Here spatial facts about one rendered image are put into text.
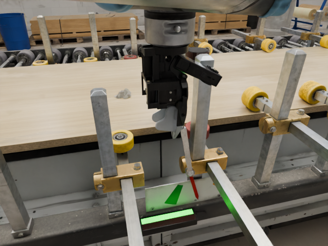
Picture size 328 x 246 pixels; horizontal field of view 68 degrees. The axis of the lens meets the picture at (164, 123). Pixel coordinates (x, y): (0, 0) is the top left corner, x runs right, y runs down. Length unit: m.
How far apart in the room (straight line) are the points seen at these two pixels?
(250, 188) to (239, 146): 0.22
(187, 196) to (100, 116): 0.38
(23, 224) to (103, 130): 0.37
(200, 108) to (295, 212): 1.16
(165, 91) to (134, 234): 0.31
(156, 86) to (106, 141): 0.22
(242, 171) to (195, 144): 0.46
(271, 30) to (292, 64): 3.89
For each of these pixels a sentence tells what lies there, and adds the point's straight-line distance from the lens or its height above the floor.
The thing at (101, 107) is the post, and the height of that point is 1.07.
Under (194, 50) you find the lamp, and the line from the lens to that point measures 0.63.
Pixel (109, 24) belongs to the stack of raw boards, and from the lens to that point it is 6.40.
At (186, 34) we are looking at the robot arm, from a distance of 0.44.
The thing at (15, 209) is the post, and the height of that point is 0.80.
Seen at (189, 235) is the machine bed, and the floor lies 0.17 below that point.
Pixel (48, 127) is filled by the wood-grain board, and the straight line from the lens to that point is 0.88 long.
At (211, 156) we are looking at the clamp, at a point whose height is 0.87.
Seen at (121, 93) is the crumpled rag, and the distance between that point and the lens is 1.02.
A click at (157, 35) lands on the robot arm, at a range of 0.43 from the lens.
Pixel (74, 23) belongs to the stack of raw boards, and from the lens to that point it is 6.36.
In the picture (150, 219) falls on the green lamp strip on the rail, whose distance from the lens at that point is 0.78.
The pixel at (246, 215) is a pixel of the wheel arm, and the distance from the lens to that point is 0.61.
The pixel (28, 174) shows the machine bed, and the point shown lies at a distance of 0.98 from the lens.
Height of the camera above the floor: 1.32
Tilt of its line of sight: 31 degrees down
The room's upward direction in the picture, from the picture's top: straight up
